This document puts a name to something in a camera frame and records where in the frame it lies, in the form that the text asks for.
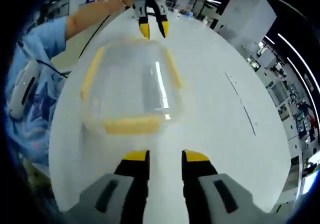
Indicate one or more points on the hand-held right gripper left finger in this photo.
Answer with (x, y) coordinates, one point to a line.
(117, 196)

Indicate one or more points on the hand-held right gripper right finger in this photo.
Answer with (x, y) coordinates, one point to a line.
(212, 196)

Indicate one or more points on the clear storage box yellow latches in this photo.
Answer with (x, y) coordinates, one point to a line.
(125, 83)

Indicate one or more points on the white square pillar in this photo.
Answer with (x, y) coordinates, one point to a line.
(247, 13)

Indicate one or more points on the person in blue shirt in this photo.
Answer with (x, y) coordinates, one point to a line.
(35, 133)

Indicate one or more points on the white worn chest device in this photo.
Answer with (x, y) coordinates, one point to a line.
(22, 91)

